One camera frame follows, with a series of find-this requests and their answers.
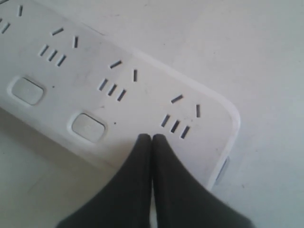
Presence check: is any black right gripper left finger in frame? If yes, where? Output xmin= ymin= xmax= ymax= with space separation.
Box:
xmin=57 ymin=134 xmax=152 ymax=228

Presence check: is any white five-socket power strip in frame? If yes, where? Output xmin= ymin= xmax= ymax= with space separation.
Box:
xmin=0 ymin=0 xmax=240 ymax=190

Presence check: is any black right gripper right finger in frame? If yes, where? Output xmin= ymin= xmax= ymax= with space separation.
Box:
xmin=152 ymin=134 xmax=254 ymax=228

